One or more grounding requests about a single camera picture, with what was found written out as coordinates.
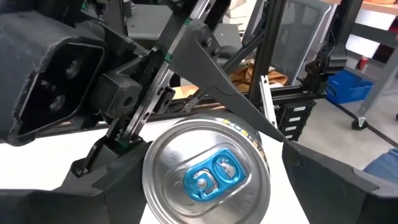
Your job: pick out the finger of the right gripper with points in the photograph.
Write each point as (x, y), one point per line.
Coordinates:
(211, 68)
(96, 158)

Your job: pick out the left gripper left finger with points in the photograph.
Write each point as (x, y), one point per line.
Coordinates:
(62, 205)

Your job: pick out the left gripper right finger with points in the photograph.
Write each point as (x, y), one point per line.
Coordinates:
(342, 199)

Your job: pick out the silver blue Red Bull can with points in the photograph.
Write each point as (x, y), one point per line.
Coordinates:
(205, 174)

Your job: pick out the brown bag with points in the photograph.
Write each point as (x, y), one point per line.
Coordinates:
(242, 74)

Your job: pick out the blue cloth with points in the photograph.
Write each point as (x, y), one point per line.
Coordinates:
(384, 166)

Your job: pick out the black block with white labels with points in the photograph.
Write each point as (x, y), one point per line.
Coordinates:
(298, 113)

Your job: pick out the grey mesh office chair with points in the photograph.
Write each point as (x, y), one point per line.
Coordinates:
(304, 37)

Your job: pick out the blue plastic bin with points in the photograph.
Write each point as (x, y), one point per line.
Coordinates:
(348, 87)

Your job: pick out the silver table leg with caster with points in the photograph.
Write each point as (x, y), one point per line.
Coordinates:
(379, 84)

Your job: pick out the silver camera mount bar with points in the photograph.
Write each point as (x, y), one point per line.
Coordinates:
(268, 102)

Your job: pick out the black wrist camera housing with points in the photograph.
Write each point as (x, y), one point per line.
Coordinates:
(18, 62)

